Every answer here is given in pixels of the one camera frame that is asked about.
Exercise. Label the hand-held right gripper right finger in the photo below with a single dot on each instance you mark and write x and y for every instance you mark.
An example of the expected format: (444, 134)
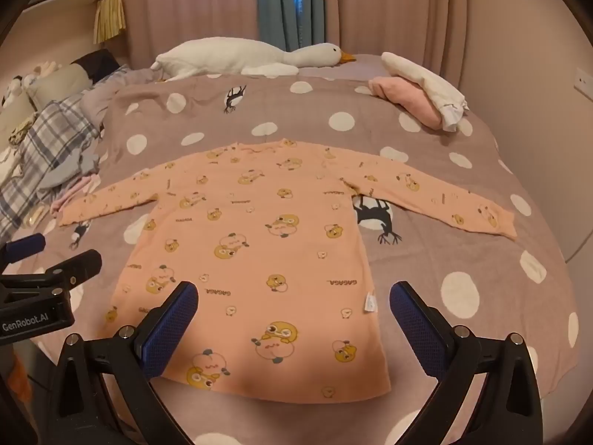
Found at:
(414, 322)

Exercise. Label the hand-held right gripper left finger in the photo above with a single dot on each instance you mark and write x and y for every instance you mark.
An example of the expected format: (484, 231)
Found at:
(171, 320)

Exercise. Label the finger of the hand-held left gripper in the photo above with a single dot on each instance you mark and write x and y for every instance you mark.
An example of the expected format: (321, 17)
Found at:
(69, 269)
(23, 246)

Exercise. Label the pink cartoon print shirt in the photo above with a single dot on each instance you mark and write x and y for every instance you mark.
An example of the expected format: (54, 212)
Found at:
(259, 250)

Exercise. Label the light pink cloth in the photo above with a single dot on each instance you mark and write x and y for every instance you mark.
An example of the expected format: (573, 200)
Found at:
(76, 190)

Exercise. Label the grey plaid cloth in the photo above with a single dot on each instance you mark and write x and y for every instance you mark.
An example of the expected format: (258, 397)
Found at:
(51, 134)

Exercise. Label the small white plush toy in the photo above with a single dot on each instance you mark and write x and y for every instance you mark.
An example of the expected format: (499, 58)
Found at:
(15, 84)

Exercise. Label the grey pillow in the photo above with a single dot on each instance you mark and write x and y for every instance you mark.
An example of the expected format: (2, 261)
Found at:
(60, 81)

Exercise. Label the folded pink cloth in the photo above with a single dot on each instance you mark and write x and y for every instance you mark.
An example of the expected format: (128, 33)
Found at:
(407, 97)

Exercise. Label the brown polka dot blanket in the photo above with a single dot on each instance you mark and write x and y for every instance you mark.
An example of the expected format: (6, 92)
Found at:
(301, 111)

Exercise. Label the yellow tassel fringe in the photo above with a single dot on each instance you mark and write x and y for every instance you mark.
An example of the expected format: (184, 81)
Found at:
(109, 16)

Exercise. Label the folded white cloth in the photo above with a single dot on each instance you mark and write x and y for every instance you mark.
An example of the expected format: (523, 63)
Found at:
(426, 76)

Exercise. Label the white goose plush toy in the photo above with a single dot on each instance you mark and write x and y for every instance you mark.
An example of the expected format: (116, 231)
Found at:
(222, 55)

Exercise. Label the pink curtain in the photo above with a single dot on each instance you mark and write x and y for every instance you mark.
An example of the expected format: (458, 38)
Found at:
(185, 4)

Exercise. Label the blue curtain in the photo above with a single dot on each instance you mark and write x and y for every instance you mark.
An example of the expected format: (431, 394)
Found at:
(273, 4)

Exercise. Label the white wall socket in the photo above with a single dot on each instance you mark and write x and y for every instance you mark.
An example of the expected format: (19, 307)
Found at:
(583, 82)

